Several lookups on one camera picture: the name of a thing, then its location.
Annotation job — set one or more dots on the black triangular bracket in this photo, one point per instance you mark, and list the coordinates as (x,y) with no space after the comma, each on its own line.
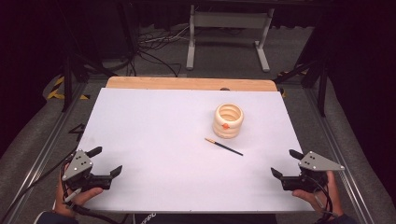
(78,129)

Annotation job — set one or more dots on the white metal stand frame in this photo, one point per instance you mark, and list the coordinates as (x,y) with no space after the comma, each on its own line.
(229,20)

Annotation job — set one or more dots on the black tripod stand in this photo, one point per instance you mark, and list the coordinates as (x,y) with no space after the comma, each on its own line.
(317,71)
(70,71)

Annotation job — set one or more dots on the person's dark shirt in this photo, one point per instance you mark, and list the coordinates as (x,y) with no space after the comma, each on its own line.
(202,219)

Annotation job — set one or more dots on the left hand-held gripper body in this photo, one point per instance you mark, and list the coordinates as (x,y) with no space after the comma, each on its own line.
(77,165)

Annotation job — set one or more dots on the person's left hand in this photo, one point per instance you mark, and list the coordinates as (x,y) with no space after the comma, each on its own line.
(73,199)

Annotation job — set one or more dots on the person's right hand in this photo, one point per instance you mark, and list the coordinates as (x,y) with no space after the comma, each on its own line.
(323,199)

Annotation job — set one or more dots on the yellow black hazard tape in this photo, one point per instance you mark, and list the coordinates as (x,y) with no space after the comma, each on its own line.
(57,93)
(292,73)

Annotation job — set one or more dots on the thin black paintbrush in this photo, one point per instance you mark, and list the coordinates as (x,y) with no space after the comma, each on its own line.
(224,147)

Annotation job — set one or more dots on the white board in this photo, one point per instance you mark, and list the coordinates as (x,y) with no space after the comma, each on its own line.
(174,146)

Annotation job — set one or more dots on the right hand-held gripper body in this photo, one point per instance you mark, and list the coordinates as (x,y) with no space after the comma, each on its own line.
(317,163)

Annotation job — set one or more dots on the cream ribbed pen holder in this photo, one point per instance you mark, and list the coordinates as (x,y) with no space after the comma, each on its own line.
(228,121)

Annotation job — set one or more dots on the aluminium rail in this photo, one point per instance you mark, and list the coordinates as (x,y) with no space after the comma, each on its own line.
(336,146)
(46,149)

